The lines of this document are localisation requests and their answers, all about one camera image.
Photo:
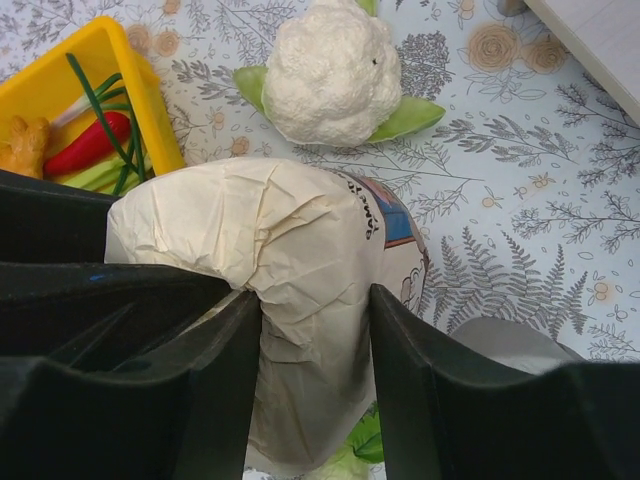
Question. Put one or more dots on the ginger root in tray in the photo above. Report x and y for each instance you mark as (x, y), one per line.
(24, 152)

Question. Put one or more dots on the grey roll lying down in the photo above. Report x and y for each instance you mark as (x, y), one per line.
(514, 345)

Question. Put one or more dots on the red chili pepper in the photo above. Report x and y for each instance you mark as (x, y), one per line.
(92, 146)

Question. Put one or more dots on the green vegetable in tray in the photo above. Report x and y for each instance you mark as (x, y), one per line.
(103, 177)

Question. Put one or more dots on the yellow plastic tray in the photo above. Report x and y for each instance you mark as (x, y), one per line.
(48, 86)

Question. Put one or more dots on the white cauliflower with leaves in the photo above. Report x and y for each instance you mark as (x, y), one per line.
(334, 78)

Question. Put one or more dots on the green scallion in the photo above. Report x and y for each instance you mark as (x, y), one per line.
(107, 156)

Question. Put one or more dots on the white two-tier shelf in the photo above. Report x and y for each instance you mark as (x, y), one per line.
(603, 35)

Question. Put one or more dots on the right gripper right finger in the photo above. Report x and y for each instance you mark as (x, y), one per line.
(447, 412)

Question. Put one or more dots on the white daikon radish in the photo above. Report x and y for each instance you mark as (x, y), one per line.
(362, 449)

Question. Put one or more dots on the cream roll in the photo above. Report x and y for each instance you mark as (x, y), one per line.
(310, 243)

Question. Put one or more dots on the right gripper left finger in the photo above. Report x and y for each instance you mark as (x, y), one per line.
(114, 371)

